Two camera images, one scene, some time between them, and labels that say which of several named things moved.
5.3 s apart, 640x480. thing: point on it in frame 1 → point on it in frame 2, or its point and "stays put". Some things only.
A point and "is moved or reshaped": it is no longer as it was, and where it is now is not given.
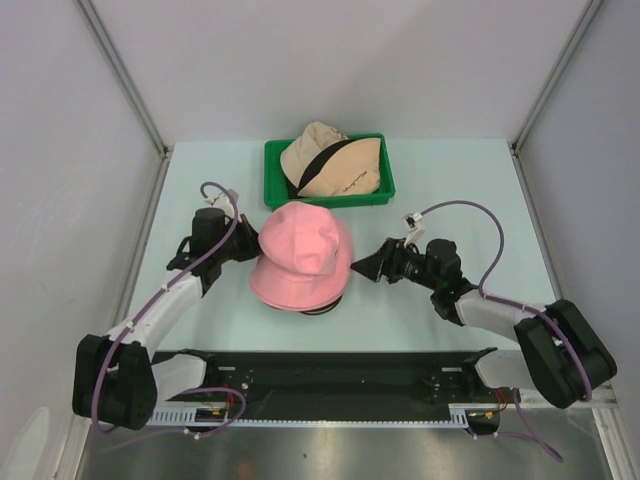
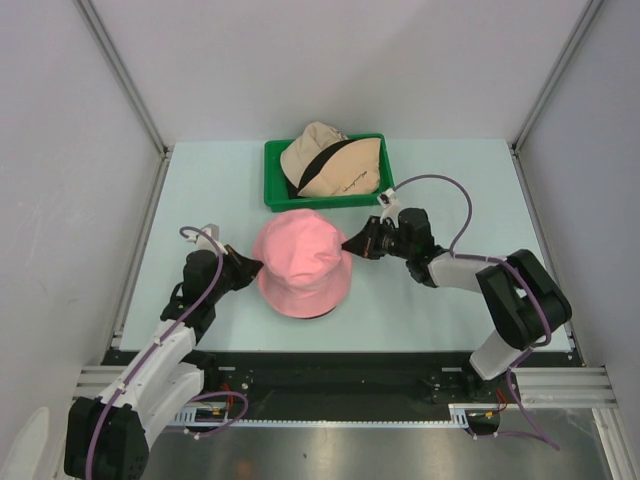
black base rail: [341, 380] stays put
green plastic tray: [277, 192] stays put
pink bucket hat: [306, 256] is moved or reshaped
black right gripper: [388, 260] → [365, 243]
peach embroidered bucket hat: [354, 169] stays put
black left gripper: [253, 245] → [246, 269]
